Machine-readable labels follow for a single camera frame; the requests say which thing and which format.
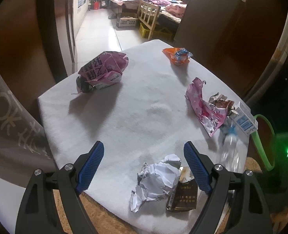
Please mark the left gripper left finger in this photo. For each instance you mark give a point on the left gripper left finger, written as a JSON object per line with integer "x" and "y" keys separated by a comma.
{"x": 38, "y": 212}

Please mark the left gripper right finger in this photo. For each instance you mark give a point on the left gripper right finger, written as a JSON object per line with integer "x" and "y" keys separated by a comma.
{"x": 249, "y": 211}

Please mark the clear plastic bottle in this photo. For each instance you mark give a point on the clear plastic bottle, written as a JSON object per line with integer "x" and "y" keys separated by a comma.
{"x": 229, "y": 154}

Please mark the dark Baisha cigarette pack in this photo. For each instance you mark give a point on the dark Baisha cigarette pack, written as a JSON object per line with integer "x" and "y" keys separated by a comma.
{"x": 184, "y": 196}

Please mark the white paper ball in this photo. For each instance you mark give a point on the white paper ball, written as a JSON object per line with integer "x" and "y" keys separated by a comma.
{"x": 155, "y": 181}

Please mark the pink Pocky wrapper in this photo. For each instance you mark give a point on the pink Pocky wrapper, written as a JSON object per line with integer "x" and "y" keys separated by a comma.
{"x": 209, "y": 115}

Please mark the green rimmed trash bin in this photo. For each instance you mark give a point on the green rimmed trash bin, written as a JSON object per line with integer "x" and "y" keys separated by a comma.
{"x": 262, "y": 142}

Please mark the white blue medicine box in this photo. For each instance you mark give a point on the white blue medicine box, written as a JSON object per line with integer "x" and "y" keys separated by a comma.
{"x": 243, "y": 117}

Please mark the crumpled printed paper wrapper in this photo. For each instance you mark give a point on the crumpled printed paper wrapper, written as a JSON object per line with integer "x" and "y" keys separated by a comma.
{"x": 220, "y": 101}

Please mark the white table cloth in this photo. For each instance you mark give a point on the white table cloth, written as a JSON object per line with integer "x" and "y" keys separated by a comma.
{"x": 140, "y": 120}

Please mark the crumpled purple snack bag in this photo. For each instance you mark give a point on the crumpled purple snack bag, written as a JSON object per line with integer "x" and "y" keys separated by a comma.
{"x": 103, "y": 71}

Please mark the orange snack wrapper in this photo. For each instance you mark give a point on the orange snack wrapper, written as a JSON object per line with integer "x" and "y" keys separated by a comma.
{"x": 177, "y": 56}

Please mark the open brown wooden door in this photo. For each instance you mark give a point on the open brown wooden door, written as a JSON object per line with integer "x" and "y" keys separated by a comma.
{"x": 36, "y": 40}

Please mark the dark brown wardrobe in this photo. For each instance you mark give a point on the dark brown wardrobe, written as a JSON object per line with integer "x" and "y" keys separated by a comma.
{"x": 234, "y": 39}

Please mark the yellow plastic crate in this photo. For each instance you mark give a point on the yellow plastic crate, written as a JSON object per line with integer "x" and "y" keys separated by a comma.
{"x": 158, "y": 33}

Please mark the white storage crate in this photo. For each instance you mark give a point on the white storage crate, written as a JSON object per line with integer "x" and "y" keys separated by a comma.
{"x": 126, "y": 19}

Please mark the red bucket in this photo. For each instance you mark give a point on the red bucket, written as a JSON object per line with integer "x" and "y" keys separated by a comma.
{"x": 95, "y": 5}

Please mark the bed with pink bedding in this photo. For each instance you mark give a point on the bed with pink bedding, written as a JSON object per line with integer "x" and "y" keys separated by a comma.
{"x": 172, "y": 9}

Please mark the wooden bed footboard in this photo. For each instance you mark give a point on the wooden bed footboard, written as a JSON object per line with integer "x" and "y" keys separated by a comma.
{"x": 148, "y": 13}

